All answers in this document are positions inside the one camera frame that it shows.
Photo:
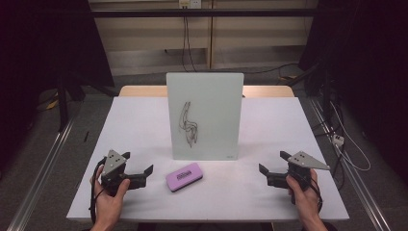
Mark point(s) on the person's right hand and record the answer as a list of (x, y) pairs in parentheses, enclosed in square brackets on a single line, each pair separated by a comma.
[(306, 202)]

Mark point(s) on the person's left hand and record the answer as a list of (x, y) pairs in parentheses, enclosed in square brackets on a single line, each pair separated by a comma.
[(107, 207)]

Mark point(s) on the metal floor rail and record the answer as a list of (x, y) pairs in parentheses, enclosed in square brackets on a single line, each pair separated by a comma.
[(41, 174), (352, 173)]

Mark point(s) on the black metal stand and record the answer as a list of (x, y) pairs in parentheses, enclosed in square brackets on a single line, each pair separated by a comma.
[(63, 102), (325, 93)]

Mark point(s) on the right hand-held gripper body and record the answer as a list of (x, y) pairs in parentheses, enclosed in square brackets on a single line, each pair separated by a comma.
[(303, 162)]

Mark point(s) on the white wall outlet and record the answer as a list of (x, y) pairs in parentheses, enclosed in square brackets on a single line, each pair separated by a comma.
[(190, 3)]

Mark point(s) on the small black stick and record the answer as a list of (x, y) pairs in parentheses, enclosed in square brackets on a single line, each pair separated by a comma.
[(86, 136)]

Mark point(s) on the wooden table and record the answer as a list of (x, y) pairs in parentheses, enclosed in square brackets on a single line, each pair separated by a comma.
[(266, 91)]

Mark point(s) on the black curtain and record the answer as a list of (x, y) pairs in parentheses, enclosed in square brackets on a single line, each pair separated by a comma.
[(369, 64), (38, 48)]

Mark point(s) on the purple whiteboard eraser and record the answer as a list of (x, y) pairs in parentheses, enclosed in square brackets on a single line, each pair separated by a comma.
[(184, 176)]

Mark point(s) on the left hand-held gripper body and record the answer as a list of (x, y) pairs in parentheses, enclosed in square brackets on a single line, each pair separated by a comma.
[(113, 163)]

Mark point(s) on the white power strip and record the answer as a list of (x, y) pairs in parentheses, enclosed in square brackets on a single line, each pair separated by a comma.
[(338, 140)]

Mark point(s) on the black horizontal bar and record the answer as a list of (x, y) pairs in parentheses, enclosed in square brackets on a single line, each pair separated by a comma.
[(205, 12)]

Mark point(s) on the frosted glass whiteboard with stand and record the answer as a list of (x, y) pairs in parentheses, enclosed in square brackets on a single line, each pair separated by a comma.
[(208, 112)]

